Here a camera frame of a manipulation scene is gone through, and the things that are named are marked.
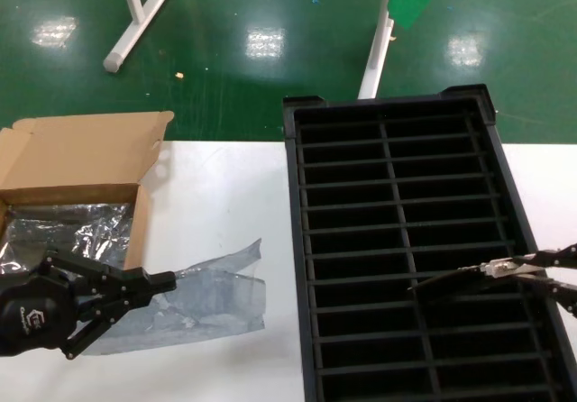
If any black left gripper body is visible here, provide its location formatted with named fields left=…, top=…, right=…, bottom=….
left=0, top=268, right=86, bottom=358

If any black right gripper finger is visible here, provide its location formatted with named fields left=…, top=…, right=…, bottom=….
left=517, top=273, right=577, bottom=321
left=517, top=244, right=577, bottom=270

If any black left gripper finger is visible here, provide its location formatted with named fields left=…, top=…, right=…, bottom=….
left=62, top=287, right=157, bottom=361
left=43, top=249, right=178, bottom=296

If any graphics card with metal bracket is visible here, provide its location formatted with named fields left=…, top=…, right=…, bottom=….
left=408, top=257, right=545, bottom=291

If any translucent grey antistatic bag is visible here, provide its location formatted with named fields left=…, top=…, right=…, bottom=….
left=83, top=238, right=268, bottom=357

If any silver packaging film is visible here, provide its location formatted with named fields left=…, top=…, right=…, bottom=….
left=0, top=202, right=136, bottom=273

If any brown cardboard box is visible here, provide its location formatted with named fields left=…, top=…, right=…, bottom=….
left=0, top=111, right=176, bottom=272

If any black compartment container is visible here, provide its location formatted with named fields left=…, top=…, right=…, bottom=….
left=281, top=83, right=577, bottom=402

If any white T-shaped table leg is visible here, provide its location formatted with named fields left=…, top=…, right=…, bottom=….
left=102, top=0, right=176, bottom=73

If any white slanted table leg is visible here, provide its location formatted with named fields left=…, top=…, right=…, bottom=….
left=358, top=0, right=400, bottom=100

